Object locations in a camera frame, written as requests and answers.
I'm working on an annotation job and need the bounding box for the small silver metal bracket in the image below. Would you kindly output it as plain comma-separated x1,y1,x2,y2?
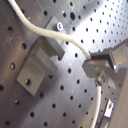
104,103,113,118

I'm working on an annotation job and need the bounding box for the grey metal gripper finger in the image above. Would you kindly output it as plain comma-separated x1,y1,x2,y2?
91,41,128,69
82,61,126,102

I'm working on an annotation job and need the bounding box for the grey metal cable clip bracket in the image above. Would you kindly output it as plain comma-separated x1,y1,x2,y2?
16,15,68,97

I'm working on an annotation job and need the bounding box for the white braided cable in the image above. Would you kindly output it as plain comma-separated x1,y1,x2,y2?
7,0,102,128

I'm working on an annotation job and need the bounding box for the silver socket head screw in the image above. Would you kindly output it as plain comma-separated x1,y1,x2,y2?
56,22,63,31

